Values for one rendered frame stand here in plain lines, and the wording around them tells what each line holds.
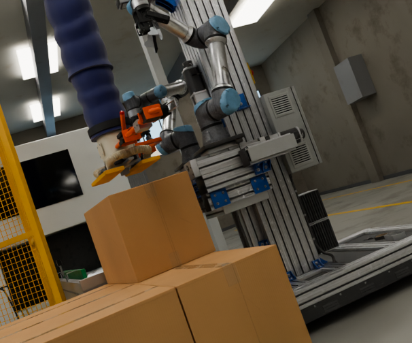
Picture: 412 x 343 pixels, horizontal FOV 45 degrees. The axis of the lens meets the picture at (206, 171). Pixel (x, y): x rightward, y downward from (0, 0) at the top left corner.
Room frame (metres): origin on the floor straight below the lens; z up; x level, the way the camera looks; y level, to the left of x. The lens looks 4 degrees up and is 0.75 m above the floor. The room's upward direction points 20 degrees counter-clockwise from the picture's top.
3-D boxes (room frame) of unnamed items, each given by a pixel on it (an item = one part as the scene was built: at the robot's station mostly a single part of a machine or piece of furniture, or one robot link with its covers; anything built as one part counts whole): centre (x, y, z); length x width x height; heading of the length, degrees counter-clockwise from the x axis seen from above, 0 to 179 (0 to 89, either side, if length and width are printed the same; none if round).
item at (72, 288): (3.84, 1.29, 0.50); 2.31 x 0.05 x 0.19; 23
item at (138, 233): (2.54, 0.39, 0.74); 0.60 x 0.40 x 0.40; 26
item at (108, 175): (2.51, 0.48, 1.08); 0.34 x 0.10 x 0.05; 26
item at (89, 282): (2.89, 0.53, 0.58); 0.70 x 0.03 x 0.06; 113
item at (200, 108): (2.58, -0.11, 1.20); 0.13 x 0.12 x 0.14; 44
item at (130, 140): (2.32, 0.28, 1.18); 0.10 x 0.08 x 0.06; 116
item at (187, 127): (3.06, 0.05, 1.20); 0.13 x 0.12 x 0.14; 61
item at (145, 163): (2.59, 0.31, 1.08); 0.34 x 0.10 x 0.05; 26
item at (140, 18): (2.28, 0.03, 1.66); 0.09 x 0.08 x 0.12; 108
